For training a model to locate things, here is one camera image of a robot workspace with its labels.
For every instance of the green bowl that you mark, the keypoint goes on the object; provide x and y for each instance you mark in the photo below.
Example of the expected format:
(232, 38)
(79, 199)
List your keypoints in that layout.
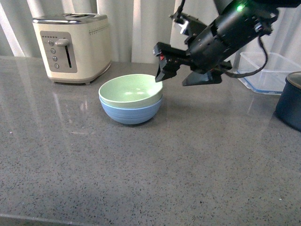
(131, 91)

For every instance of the blue saucepan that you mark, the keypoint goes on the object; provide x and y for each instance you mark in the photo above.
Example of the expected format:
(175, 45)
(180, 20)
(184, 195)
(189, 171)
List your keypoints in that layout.
(288, 108)

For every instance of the clear plastic container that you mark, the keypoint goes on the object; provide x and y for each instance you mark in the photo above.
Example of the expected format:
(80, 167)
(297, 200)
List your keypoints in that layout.
(271, 79)

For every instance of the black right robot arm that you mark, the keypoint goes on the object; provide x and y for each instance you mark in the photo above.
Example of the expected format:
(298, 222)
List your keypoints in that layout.
(238, 23)

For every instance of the white curtain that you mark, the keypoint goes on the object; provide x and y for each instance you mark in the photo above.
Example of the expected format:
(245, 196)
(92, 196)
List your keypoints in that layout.
(135, 25)

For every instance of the blue bowl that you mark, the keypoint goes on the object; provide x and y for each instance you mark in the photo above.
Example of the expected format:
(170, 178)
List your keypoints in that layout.
(131, 116)

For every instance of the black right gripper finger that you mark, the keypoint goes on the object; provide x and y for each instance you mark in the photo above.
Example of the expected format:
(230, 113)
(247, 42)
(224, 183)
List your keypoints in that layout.
(166, 70)
(210, 77)

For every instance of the cream toaster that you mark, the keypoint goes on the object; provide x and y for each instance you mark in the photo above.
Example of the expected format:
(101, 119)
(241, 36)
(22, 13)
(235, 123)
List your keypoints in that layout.
(75, 47)

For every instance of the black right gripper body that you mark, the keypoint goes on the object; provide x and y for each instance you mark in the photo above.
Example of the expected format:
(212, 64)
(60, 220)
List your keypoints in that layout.
(208, 45)

